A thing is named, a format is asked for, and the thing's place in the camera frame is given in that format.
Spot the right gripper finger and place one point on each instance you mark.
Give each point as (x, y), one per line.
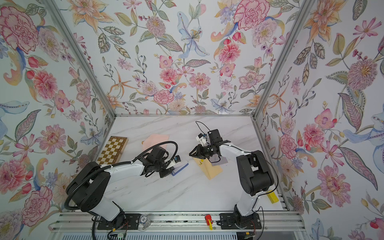
(199, 149)
(197, 156)

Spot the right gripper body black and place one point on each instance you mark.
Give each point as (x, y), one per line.
(210, 150)

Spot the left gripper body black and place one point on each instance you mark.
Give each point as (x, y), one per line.
(160, 167)

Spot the yellow envelope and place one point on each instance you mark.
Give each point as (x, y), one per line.
(207, 168)

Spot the blue floral letter paper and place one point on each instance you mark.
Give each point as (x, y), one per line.
(179, 168)

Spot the grey envelope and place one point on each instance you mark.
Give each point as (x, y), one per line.
(217, 160)

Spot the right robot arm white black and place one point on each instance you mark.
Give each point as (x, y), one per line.
(255, 172)

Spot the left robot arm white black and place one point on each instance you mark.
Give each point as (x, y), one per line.
(87, 191)

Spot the pink envelope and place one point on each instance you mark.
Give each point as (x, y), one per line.
(154, 139)

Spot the wooden chessboard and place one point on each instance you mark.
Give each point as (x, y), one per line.
(112, 150)

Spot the round silver knob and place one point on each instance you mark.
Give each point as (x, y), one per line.
(145, 221)

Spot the red emergency stop button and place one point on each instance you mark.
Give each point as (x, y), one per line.
(209, 221)

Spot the small yellow block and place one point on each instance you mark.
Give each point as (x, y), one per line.
(273, 197)

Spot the small green circuit board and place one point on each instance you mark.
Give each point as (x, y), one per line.
(116, 236)

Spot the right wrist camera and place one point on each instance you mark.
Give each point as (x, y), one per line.
(202, 139)

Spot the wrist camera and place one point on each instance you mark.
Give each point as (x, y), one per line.
(202, 139)
(173, 162)

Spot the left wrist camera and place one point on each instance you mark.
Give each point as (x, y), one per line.
(173, 162)

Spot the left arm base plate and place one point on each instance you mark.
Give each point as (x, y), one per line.
(126, 222)

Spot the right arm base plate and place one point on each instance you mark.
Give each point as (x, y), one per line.
(231, 221)

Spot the aluminium rail frame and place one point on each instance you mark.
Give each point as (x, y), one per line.
(277, 225)

